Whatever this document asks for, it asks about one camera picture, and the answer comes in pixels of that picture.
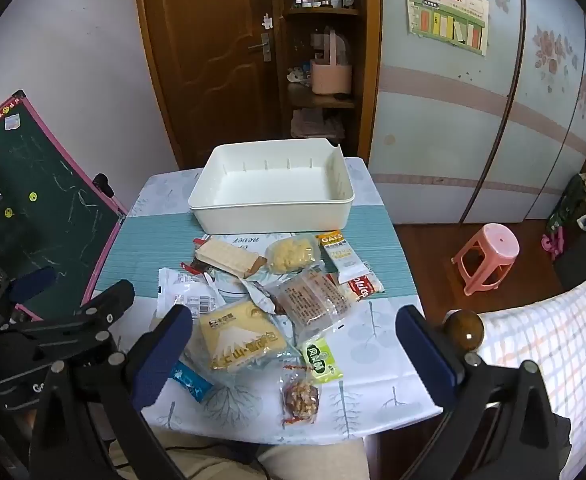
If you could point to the brown round bed knob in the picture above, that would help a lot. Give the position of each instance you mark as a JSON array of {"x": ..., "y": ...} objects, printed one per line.
[{"x": 464, "y": 330}]

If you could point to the small green snack packet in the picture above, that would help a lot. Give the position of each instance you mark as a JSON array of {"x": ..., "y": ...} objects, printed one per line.
[{"x": 323, "y": 360}]

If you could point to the clear nut packet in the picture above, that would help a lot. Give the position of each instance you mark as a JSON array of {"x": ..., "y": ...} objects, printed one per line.
[{"x": 300, "y": 397}]

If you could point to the white sticker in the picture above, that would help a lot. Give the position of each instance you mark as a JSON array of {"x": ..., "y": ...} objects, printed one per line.
[{"x": 12, "y": 121}]

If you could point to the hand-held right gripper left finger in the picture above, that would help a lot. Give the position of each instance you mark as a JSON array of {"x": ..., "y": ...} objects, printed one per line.
[{"x": 163, "y": 355}]

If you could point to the small blue snack packet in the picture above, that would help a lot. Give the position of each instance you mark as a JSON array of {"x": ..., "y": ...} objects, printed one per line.
[{"x": 190, "y": 382}]

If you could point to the white crumpled bag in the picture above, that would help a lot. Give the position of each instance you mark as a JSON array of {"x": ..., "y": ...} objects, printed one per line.
[{"x": 298, "y": 74}]

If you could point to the checkered white blanket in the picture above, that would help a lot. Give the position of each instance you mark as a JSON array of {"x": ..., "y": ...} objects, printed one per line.
[{"x": 563, "y": 340}]

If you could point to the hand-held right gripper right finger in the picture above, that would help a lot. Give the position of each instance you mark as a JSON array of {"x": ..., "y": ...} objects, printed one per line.
[{"x": 423, "y": 355}]

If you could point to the yellow puffed snack packet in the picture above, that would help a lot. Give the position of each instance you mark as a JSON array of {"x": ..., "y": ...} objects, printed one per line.
[{"x": 290, "y": 255}]

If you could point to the floral pale wardrobe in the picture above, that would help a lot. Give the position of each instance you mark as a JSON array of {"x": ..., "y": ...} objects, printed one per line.
[{"x": 448, "y": 135}]

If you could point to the white plastic bin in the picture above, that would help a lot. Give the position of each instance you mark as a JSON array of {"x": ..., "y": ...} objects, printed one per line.
[{"x": 273, "y": 185}]

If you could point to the pink folded towels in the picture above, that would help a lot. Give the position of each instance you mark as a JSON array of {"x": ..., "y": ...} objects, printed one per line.
[{"x": 313, "y": 122}]

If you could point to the brown cake clear packet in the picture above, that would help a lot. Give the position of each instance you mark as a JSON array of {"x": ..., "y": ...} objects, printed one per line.
[{"x": 310, "y": 302}]

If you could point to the white paper tag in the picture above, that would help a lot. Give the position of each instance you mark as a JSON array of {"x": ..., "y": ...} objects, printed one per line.
[{"x": 267, "y": 21}]

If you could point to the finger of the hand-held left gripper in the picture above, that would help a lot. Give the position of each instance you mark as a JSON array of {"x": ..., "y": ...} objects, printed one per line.
[
  {"x": 35, "y": 280},
  {"x": 105, "y": 305}
]

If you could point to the white barcode snack packet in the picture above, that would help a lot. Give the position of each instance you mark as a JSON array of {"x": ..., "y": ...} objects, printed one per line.
[{"x": 185, "y": 295}]

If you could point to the yellow bread packet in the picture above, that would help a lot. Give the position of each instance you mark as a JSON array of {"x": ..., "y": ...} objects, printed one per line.
[{"x": 240, "y": 340}]

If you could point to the green bag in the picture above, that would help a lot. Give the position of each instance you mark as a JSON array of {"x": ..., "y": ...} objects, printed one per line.
[{"x": 570, "y": 200}]

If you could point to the silver crinkled snack packet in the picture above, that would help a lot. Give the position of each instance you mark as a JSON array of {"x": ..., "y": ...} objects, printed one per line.
[{"x": 255, "y": 295}]

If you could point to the brown wooden door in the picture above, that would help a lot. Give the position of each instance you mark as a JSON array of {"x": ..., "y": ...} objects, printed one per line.
[{"x": 198, "y": 60}]

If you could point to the orange white oat bar packet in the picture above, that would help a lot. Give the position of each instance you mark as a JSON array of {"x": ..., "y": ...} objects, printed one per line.
[{"x": 342, "y": 260}]

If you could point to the wooden corner shelf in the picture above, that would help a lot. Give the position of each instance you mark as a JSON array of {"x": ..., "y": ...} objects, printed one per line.
[{"x": 370, "y": 60}]

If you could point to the wall poster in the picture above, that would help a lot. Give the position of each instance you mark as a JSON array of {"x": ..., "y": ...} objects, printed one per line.
[{"x": 448, "y": 15}]

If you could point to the cream wafer clear packet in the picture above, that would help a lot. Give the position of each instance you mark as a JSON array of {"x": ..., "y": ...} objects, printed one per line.
[{"x": 225, "y": 257}]

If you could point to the red white snack packet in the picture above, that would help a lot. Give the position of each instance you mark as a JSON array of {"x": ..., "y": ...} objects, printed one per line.
[{"x": 365, "y": 287}]

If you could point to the pink framed green chalkboard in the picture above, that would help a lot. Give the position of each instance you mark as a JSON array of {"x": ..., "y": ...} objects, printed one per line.
[{"x": 38, "y": 170}]

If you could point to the pink plastic toy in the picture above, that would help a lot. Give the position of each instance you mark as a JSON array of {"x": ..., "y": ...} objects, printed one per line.
[{"x": 553, "y": 242}]

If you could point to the red brown snack packet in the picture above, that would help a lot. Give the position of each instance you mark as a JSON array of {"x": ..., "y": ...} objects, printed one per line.
[{"x": 190, "y": 265}]

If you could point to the person's beige pants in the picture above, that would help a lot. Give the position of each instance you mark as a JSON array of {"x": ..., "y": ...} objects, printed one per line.
[{"x": 313, "y": 460}]

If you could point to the pink plastic stool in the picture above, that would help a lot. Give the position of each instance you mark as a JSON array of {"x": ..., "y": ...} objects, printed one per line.
[{"x": 495, "y": 240}]

